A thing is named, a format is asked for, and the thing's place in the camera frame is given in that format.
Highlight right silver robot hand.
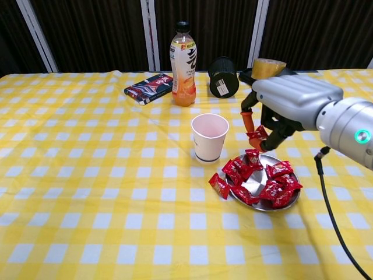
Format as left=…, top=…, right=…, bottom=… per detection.
left=240, top=73, right=344, bottom=153

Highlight red candy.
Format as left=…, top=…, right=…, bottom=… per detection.
left=272, top=191, right=301, bottom=209
left=239, top=164, right=257, bottom=180
left=246, top=125, right=269, bottom=141
left=228, top=172, right=245, bottom=187
left=258, top=180, right=284, bottom=201
left=208, top=172, right=231, bottom=201
left=276, top=174, right=304, bottom=191
left=229, top=185, right=261, bottom=206
left=265, top=160, right=294, bottom=179
left=221, top=157, right=245, bottom=176
left=244, top=148, right=263, bottom=167

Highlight white paper cup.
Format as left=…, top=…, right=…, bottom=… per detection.
left=191, top=113, right=230, bottom=165

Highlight silver metal plate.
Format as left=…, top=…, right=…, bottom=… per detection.
left=226, top=153, right=301, bottom=212

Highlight yellow tape roll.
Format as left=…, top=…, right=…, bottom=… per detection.
left=251, top=57, right=288, bottom=80

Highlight black rubber slipper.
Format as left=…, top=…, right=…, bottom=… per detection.
left=238, top=67, right=300, bottom=87

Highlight black mesh pen holder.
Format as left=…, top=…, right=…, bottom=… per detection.
left=207, top=56, right=240, bottom=99

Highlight dark pleated curtain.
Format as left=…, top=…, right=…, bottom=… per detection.
left=260, top=0, right=373, bottom=72
left=153, top=0, right=259, bottom=72
left=0, top=0, right=49, bottom=77
left=29, top=0, right=150, bottom=74

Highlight orange juice bottle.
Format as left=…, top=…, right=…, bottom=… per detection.
left=169, top=20, right=198, bottom=107

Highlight dark blue printed box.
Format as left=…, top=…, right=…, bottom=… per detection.
left=124, top=72, right=175, bottom=106

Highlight yellow checked tablecloth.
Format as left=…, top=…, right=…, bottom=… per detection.
left=0, top=68, right=373, bottom=280

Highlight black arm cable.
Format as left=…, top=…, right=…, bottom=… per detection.
left=314, top=146, right=373, bottom=280

